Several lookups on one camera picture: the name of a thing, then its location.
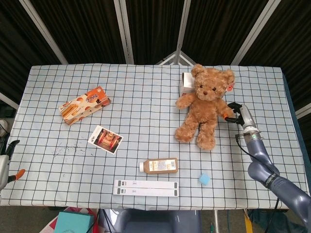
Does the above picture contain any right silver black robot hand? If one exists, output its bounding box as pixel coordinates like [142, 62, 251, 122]
[223, 102, 258, 133]

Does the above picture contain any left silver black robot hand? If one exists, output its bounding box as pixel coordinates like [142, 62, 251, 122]
[0, 139, 26, 192]

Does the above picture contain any brown plush teddy bear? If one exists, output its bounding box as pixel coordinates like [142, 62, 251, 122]
[174, 63, 236, 150]

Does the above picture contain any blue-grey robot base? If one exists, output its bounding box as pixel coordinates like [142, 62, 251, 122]
[98, 208, 202, 233]

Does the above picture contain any dark blue under cloth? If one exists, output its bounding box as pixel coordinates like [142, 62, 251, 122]
[281, 69, 311, 195]

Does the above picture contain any small white cardboard box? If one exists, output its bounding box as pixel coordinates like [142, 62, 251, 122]
[179, 72, 196, 97]

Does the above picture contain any light blue foam cube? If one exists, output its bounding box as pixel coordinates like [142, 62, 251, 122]
[198, 172, 210, 186]

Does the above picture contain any teal box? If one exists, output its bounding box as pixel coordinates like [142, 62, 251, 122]
[53, 211, 95, 233]

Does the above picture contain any brown juice bottle white cap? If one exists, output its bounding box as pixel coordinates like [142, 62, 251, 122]
[139, 157, 178, 175]

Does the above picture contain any blue checked tablecloth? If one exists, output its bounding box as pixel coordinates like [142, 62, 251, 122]
[0, 63, 311, 211]

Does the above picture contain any orange snack carton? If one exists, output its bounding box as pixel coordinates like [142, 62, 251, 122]
[58, 86, 112, 126]

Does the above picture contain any photo postcard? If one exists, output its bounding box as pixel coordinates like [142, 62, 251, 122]
[87, 125, 124, 155]

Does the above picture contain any white folded laptop stand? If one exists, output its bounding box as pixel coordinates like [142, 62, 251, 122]
[112, 179, 180, 197]

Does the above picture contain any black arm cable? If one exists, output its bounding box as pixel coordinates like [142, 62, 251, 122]
[235, 133, 280, 175]

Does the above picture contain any dark folding screen white frame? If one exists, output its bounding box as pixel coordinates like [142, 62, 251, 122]
[0, 0, 311, 119]

